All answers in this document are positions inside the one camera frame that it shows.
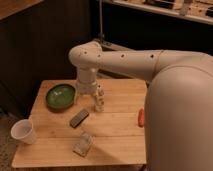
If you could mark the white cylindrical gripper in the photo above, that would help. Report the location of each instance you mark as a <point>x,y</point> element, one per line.
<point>86,83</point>

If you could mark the wooden table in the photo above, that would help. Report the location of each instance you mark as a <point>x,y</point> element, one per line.
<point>117,138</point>

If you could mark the cluttered background shelf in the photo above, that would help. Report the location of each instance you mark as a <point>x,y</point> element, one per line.
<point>193,10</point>

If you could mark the small clear labelled bottle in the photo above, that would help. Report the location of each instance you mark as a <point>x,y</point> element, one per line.
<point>100,106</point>

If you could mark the grey metal base beam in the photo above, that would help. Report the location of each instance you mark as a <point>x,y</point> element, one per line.
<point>106,45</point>

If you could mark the white paper cup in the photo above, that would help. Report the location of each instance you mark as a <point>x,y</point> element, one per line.
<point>23,131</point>

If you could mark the clear plastic snack packet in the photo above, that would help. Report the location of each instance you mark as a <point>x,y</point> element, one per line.
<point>83,145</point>

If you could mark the green ceramic bowl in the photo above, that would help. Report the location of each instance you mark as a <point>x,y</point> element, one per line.
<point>60,96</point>

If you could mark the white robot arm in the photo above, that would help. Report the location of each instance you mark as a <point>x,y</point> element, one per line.
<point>178,107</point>

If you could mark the orange red carrot toy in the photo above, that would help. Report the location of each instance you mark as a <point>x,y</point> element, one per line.
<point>141,118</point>

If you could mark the metal vertical pole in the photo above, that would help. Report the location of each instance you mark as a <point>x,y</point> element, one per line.
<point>101,34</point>

